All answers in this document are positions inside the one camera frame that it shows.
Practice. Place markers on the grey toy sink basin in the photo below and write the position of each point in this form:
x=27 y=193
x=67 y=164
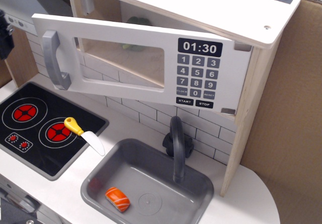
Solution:
x=145 y=176

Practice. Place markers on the dark grey toy faucet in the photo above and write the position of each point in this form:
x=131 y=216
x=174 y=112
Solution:
x=174 y=142

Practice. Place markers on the orange salmon sushi toy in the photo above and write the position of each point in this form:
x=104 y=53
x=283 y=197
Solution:
x=118 y=199

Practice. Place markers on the white toy microwave door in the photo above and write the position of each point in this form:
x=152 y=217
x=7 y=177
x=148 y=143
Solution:
x=160 y=65

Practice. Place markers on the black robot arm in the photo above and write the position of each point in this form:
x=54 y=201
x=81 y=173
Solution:
x=6 y=43

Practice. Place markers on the brown cardboard panel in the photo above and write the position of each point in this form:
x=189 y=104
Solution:
x=284 y=146

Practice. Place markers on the yellow handled toy knife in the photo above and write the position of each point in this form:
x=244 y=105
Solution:
x=71 y=124

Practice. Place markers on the green toy vegetable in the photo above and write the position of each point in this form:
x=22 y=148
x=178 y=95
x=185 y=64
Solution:
x=137 y=21

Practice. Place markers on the grey toy oven front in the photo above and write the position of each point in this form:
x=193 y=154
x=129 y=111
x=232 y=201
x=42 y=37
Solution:
x=20 y=207

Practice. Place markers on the wooden toy microwave cabinet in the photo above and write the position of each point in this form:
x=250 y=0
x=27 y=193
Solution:
x=259 y=23

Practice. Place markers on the black toy stovetop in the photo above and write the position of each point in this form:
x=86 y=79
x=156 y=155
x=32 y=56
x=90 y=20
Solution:
x=33 y=131

